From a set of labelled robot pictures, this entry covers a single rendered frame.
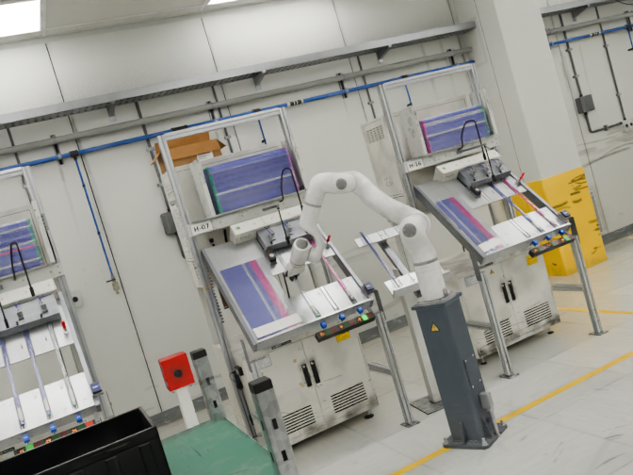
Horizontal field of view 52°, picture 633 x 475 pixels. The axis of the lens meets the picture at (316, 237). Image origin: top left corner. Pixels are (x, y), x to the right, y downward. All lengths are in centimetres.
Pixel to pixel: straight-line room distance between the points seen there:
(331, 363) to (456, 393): 85
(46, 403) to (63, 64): 284
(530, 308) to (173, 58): 325
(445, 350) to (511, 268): 139
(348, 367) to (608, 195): 437
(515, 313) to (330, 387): 137
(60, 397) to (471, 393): 188
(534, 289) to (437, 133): 121
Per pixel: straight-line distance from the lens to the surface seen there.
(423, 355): 381
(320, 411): 378
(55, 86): 524
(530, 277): 451
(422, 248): 306
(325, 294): 349
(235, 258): 363
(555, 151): 632
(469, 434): 329
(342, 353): 379
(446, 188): 431
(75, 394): 321
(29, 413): 321
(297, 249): 326
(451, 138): 441
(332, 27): 594
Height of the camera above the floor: 134
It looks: 4 degrees down
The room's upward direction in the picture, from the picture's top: 16 degrees counter-clockwise
